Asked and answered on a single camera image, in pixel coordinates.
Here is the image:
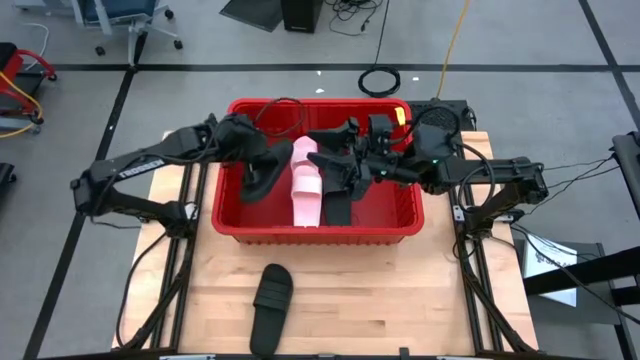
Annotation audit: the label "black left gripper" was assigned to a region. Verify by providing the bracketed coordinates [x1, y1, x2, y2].
[213, 112, 271, 189]

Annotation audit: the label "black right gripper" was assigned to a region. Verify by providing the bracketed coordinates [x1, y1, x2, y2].
[305, 118, 419, 201]

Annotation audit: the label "black rubber slide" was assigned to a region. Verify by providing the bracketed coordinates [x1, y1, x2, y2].
[240, 138, 295, 205]
[323, 182, 355, 227]
[248, 263, 295, 359]

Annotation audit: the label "pink rubber slide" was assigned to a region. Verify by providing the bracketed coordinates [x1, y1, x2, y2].
[290, 135, 324, 228]

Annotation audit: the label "red plastic bin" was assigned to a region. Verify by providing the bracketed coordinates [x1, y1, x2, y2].
[210, 97, 426, 246]

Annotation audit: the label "black perforated box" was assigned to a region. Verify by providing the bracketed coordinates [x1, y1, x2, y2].
[405, 98, 477, 133]

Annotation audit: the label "black computer tower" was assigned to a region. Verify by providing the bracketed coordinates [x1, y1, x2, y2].
[280, 0, 325, 35]

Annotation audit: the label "dark grey floor mat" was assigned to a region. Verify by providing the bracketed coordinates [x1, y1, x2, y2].
[218, 0, 285, 33]

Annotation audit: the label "blue office chair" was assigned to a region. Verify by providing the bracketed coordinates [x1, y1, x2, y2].
[69, 0, 184, 57]

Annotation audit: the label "white printed paper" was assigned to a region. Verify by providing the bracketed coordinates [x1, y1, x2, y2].
[521, 232, 580, 307]

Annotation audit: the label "red cart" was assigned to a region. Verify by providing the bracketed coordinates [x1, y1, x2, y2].
[0, 41, 57, 139]

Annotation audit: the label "black metal stand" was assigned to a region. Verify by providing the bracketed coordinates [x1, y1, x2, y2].
[519, 239, 640, 360]

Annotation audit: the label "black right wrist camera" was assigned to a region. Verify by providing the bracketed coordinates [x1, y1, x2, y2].
[367, 113, 395, 147]

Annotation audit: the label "black aluminium frame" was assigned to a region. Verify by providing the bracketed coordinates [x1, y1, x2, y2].
[446, 172, 539, 354]
[113, 113, 225, 351]

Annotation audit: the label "coiled black cable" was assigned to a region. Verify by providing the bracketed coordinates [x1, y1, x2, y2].
[357, 64, 402, 99]

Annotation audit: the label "straight black floor cable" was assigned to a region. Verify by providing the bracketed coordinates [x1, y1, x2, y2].
[373, 0, 392, 69]

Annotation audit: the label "tangled black cables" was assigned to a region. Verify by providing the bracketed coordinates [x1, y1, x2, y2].
[323, 0, 386, 37]

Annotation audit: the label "yellow floor cable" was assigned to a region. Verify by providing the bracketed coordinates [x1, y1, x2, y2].
[435, 0, 472, 100]

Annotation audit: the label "black base cable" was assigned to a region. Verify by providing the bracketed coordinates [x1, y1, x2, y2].
[114, 230, 171, 350]

